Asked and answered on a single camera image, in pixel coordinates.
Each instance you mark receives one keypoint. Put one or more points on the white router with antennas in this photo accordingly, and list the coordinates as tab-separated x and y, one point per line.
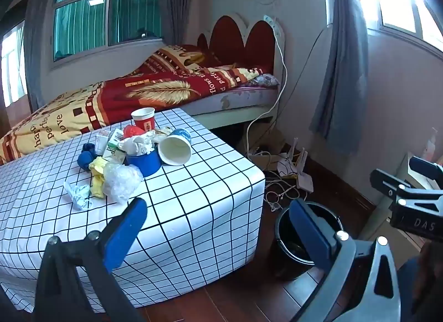
301	159

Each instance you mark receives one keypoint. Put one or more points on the blue cloth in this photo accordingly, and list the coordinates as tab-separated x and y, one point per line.
84	161

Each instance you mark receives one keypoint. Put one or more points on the clear plastic bag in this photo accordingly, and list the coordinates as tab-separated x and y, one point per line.
121	180

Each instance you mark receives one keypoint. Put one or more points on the red paper cup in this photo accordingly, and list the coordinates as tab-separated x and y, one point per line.
143	121

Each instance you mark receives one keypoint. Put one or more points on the red plastic bag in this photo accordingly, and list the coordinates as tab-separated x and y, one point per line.
133	132

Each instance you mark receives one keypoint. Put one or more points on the small white box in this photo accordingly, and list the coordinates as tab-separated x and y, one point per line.
101	143

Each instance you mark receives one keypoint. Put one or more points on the white tissue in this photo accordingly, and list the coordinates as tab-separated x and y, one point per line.
78	195

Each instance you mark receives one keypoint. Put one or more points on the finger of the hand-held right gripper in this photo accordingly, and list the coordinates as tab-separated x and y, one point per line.
387	180
425	168

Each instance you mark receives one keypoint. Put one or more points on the yellow wad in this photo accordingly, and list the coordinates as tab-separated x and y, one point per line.
97	180

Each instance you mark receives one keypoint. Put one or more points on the black bucket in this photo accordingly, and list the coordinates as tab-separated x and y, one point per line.
287	239

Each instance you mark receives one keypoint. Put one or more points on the cardboard box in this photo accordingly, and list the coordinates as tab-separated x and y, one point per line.
270	142

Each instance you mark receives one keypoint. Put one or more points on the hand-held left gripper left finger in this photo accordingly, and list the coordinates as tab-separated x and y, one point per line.
126	235

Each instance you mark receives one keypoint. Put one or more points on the grey curtain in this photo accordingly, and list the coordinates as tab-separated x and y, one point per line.
176	3
342	65
38	31

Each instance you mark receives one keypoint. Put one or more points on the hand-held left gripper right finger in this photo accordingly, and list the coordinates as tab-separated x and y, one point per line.
311	235

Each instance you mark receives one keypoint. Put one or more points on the floral purple bed sheet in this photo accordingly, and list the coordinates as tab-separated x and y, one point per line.
242	97

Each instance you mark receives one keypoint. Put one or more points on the white extension socket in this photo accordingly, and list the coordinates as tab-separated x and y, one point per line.
271	24

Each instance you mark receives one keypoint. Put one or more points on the green white carton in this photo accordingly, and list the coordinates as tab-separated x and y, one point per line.
114	142

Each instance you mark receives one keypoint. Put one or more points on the flat white modem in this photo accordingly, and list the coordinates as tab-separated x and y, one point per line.
305	183

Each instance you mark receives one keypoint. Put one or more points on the bright side window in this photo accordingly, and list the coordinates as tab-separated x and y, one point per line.
14	62

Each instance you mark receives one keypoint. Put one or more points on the window with green curtain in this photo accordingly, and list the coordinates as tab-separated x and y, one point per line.
86	13

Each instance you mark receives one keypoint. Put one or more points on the table with grid cloth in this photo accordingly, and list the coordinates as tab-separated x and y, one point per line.
193	204

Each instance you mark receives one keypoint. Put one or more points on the bed with red blanket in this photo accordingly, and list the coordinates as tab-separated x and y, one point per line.
114	97

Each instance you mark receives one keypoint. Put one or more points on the white paper cup blue print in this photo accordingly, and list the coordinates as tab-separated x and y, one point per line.
174	152

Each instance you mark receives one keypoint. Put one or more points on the white tissue wad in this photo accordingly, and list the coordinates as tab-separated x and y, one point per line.
138	145

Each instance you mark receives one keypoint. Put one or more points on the white pump bottle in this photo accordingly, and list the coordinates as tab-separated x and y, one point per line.
429	147

